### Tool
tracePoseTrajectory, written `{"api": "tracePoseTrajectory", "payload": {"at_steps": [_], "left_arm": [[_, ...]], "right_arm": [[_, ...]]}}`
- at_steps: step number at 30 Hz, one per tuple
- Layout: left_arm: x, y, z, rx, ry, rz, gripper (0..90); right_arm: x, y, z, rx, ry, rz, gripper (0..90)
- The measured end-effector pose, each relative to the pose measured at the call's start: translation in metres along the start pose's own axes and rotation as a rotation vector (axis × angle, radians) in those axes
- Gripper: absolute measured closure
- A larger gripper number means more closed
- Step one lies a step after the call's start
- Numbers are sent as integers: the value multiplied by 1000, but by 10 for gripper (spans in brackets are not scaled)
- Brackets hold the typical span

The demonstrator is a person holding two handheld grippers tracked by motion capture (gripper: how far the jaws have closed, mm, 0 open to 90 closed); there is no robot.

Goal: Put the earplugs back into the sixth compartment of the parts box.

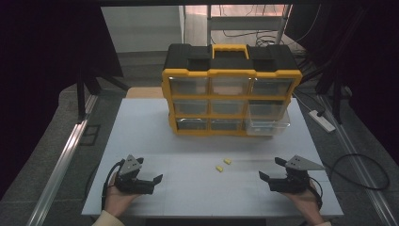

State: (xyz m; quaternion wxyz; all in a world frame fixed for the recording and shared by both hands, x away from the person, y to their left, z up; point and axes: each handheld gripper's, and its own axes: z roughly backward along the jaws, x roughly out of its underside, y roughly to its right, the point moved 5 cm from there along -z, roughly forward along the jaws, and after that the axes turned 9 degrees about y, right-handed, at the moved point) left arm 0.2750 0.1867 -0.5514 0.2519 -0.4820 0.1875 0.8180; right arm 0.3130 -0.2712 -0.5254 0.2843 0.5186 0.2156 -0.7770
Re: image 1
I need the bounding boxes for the metal floor rail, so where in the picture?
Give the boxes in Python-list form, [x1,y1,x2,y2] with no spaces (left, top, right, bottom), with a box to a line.
[25,93,99,226]
[315,93,399,226]

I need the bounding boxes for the black stand legs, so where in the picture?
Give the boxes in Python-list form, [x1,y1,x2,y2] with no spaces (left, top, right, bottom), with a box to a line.
[75,60,130,124]
[300,62,347,125]

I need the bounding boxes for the person's left hand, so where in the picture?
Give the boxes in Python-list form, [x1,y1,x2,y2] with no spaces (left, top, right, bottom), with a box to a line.
[104,170,142,218]

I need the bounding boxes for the right hand-held gripper cable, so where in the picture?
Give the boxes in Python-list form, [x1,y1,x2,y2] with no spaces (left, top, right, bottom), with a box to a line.
[308,176,325,211]

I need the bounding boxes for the left hand-held gripper cable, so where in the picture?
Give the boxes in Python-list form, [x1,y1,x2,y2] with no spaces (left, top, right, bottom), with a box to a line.
[100,158,126,211]

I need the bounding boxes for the black and yellow organizer box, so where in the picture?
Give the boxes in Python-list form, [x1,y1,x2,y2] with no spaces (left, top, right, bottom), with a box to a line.
[161,42,303,137]

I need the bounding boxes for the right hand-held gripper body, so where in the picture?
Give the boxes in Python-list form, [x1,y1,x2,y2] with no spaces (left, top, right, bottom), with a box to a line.
[268,154,326,194]

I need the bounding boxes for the dark floor hatch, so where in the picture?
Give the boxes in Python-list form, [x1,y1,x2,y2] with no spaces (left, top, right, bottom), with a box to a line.
[79,123,102,147]

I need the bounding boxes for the metal shelf stand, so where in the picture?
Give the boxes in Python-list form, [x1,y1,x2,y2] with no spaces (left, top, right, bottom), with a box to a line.
[206,4,294,45]

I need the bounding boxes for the hand-held gripper cable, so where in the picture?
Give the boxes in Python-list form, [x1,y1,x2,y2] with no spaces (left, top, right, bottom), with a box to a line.
[100,158,126,211]
[308,176,325,211]

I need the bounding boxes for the grid of clear organizer drawers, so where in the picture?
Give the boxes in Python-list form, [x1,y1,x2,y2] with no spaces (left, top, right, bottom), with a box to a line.
[168,76,295,132]

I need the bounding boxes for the clear plastic drawer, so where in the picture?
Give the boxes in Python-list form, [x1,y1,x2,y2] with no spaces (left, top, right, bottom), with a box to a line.
[245,107,291,137]

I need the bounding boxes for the person's right hand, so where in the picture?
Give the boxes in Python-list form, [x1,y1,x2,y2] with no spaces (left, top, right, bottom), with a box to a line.
[281,179,324,221]

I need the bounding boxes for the black looped floor cable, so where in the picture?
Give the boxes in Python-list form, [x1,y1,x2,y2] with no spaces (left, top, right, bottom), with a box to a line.
[325,153,391,191]

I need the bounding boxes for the tangle of black cables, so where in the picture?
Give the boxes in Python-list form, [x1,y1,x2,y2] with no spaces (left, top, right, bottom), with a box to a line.
[211,4,323,69]

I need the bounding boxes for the dark curtain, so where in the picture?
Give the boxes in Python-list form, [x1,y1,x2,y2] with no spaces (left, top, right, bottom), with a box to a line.
[284,0,399,158]
[0,0,124,192]

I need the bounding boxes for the white power strip cable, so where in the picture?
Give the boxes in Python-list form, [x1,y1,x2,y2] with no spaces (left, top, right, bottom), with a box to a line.
[293,91,315,115]

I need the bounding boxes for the white power strip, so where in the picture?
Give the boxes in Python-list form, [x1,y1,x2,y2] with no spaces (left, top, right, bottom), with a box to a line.
[308,109,337,134]

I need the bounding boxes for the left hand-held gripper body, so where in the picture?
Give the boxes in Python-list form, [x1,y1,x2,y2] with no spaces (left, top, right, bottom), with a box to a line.
[114,154,156,195]

